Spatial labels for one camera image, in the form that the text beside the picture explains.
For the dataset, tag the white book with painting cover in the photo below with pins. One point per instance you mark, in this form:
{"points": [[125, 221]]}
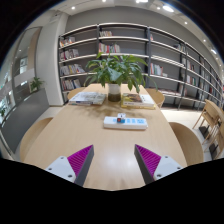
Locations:
{"points": [[138, 99]]}

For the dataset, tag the wooden desk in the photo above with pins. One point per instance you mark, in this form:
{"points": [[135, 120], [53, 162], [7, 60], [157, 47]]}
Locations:
{"points": [[215, 108]]}

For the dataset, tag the white power strip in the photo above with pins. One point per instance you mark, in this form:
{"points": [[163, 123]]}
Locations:
{"points": [[133, 124]]}

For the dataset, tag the slatted wooden chair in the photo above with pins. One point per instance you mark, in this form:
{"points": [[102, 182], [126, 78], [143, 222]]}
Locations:
{"points": [[218, 138], [204, 117]]}

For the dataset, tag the small potted floor plant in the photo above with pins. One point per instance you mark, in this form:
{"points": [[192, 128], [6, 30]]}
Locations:
{"points": [[36, 83]]}

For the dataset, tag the grey shelf unit with books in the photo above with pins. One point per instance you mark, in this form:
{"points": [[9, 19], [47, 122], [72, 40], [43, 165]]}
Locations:
{"points": [[133, 46]]}

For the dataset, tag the yellow book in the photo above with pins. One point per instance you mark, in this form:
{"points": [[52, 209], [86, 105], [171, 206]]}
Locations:
{"points": [[138, 107]]}

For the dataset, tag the ceiling lights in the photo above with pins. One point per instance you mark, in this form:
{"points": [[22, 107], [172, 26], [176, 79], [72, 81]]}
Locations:
{"points": [[168, 8]]}

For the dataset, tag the green potted plant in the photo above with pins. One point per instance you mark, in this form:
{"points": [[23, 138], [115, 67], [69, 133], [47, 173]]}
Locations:
{"points": [[115, 71]]}

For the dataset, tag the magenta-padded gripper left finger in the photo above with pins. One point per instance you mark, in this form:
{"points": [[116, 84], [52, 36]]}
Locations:
{"points": [[60, 166]]}

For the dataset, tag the grey-white magazine stack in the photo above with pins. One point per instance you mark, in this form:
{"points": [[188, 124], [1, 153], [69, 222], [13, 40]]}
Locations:
{"points": [[87, 98]]}

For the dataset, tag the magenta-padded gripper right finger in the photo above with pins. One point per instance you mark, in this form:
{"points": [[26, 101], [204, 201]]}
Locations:
{"points": [[166, 165]]}

